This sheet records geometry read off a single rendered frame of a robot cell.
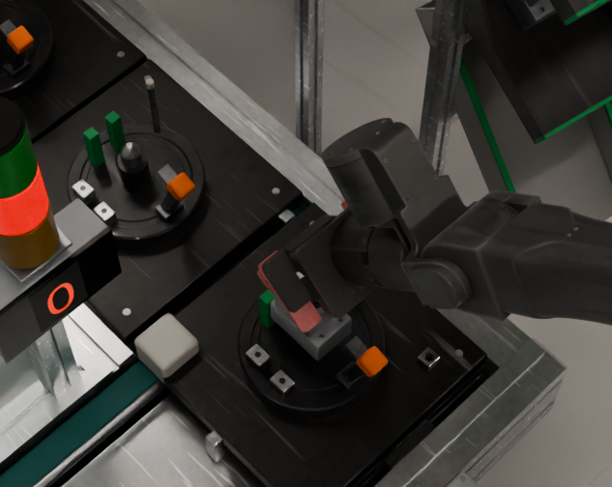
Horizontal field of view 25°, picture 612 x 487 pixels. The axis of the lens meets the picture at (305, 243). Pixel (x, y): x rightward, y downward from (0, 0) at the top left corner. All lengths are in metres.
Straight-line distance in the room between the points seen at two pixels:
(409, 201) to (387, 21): 0.76
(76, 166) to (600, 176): 0.53
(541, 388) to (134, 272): 0.41
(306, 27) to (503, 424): 0.42
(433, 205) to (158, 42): 0.66
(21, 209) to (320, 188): 0.51
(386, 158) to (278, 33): 0.76
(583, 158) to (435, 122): 0.18
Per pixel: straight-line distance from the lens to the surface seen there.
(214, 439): 1.32
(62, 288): 1.12
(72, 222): 1.12
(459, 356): 1.36
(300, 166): 1.48
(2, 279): 1.11
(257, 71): 1.67
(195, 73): 1.55
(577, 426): 1.47
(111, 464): 1.38
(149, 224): 1.41
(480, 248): 0.92
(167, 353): 1.34
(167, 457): 1.37
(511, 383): 1.37
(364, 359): 1.24
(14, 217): 1.02
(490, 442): 1.34
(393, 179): 0.96
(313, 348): 1.27
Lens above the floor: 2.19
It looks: 60 degrees down
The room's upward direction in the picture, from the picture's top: straight up
